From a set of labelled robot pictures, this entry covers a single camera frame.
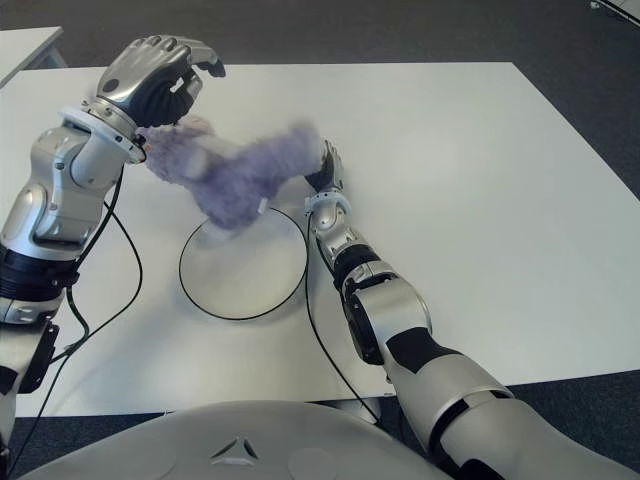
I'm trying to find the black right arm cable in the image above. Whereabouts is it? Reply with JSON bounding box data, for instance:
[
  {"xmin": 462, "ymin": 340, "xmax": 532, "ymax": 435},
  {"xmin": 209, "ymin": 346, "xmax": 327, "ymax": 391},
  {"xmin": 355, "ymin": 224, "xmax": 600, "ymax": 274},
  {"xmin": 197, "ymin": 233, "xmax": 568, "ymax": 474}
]
[{"xmin": 301, "ymin": 212, "xmax": 381, "ymax": 426}]

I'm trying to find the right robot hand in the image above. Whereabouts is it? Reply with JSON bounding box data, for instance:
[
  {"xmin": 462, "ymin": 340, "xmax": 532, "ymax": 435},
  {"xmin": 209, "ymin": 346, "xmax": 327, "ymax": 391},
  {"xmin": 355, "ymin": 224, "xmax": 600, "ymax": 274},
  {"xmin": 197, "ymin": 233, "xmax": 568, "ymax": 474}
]
[{"xmin": 304, "ymin": 139, "xmax": 346, "ymax": 194}]

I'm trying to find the white floor fixture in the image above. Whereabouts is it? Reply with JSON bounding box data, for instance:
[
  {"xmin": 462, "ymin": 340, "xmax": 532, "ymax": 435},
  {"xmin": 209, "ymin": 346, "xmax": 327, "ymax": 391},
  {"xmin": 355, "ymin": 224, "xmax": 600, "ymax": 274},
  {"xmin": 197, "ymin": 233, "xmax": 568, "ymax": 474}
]
[{"xmin": 588, "ymin": 0, "xmax": 640, "ymax": 21}]

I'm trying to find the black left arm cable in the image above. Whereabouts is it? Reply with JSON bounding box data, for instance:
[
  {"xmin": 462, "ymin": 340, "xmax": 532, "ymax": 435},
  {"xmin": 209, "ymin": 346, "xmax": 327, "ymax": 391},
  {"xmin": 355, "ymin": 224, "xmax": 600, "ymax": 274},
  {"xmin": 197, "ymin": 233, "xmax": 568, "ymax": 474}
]
[{"xmin": 9, "ymin": 162, "xmax": 144, "ymax": 466}]

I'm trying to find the purple plush bunny doll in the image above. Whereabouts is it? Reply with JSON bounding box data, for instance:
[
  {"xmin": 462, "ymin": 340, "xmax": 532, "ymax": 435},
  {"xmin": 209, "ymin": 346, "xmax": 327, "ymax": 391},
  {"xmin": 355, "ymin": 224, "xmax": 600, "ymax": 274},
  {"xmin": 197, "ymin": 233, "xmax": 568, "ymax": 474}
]
[{"xmin": 137, "ymin": 113, "xmax": 324, "ymax": 232}]

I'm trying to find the white neighbouring table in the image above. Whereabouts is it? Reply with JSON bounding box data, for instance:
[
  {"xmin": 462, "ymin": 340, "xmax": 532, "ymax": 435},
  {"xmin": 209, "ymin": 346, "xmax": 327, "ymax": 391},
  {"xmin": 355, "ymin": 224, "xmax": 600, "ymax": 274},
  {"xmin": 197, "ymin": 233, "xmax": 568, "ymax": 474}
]
[{"xmin": 0, "ymin": 27, "xmax": 68, "ymax": 86}]

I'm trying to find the white plate black rim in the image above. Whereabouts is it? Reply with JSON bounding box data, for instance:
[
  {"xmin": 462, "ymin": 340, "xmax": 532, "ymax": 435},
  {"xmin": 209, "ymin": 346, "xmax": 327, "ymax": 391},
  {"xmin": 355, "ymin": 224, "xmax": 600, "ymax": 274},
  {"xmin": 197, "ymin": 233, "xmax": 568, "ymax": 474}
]
[{"xmin": 179, "ymin": 202, "xmax": 308, "ymax": 320}]

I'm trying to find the grey robot torso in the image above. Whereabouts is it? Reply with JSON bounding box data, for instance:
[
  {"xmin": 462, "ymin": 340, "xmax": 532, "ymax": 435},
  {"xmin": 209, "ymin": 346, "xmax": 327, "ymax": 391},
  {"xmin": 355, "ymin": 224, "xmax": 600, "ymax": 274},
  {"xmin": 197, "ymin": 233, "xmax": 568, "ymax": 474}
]
[{"xmin": 22, "ymin": 399, "xmax": 441, "ymax": 480}]

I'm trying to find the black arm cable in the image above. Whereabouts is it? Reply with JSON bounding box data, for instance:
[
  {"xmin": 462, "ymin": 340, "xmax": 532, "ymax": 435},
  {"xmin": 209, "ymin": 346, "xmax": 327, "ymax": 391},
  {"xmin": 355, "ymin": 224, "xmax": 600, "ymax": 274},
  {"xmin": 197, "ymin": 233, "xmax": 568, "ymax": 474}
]
[
  {"xmin": 301, "ymin": 212, "xmax": 381, "ymax": 426},
  {"xmin": 9, "ymin": 162, "xmax": 144, "ymax": 466}
]

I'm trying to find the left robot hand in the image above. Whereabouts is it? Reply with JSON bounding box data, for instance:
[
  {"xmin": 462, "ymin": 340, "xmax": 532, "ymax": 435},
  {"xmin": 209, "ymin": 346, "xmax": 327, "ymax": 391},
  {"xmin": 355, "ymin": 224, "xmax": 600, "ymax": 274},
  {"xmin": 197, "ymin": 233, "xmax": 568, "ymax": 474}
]
[{"xmin": 94, "ymin": 34, "xmax": 227, "ymax": 129}]

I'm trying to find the grey table leg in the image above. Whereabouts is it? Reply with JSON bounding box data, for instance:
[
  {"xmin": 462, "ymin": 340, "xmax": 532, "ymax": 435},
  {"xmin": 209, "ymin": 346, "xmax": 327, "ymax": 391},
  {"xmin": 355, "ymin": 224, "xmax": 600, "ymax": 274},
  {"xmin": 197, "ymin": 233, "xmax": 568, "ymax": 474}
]
[{"xmin": 332, "ymin": 394, "xmax": 384, "ymax": 426}]

